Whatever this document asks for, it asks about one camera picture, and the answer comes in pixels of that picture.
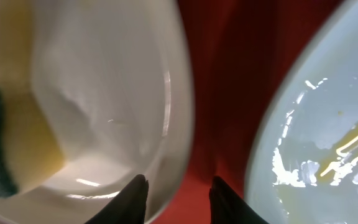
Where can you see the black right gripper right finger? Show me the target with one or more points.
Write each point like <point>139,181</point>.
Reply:
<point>227,207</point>

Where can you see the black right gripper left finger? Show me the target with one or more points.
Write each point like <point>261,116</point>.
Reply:
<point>128,207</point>

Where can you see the yellow green scrub sponge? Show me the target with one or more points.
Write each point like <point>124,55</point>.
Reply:
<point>29,153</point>

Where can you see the white plate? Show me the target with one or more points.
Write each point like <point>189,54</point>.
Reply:
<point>94,93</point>

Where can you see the red plastic tray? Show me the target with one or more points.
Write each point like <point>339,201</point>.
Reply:
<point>240,52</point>

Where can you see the light blue plate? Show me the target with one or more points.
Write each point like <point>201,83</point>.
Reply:
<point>304,163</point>

